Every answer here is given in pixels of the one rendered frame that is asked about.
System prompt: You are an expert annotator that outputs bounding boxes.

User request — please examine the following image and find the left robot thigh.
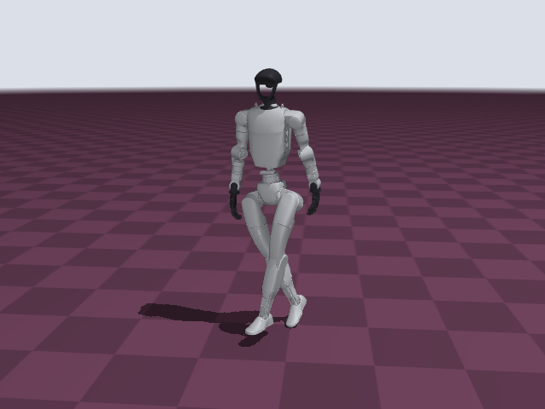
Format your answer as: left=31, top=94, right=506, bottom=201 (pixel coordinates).
left=267, top=189, right=303, bottom=267

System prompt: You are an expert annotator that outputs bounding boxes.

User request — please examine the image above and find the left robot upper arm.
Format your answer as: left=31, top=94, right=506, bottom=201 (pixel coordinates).
left=284, top=110, right=313, bottom=162

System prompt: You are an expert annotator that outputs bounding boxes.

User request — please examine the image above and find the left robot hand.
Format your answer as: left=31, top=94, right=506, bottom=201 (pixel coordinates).
left=307, top=182, right=321, bottom=215

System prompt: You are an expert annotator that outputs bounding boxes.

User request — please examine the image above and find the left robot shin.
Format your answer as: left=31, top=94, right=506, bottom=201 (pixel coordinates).
left=259, top=254, right=289, bottom=320

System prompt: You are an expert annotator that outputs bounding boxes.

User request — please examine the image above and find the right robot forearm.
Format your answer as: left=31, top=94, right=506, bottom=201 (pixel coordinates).
left=229, top=156, right=245, bottom=191

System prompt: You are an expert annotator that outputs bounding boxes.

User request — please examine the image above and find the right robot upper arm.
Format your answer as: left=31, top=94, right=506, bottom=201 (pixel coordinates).
left=231, top=109, right=249, bottom=160

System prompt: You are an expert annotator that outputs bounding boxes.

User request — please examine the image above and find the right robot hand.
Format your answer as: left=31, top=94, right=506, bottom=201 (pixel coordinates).
left=229, top=182, right=241, bottom=220

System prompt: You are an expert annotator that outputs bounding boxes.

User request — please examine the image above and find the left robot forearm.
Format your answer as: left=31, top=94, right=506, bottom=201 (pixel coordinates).
left=302, top=147, right=321, bottom=189

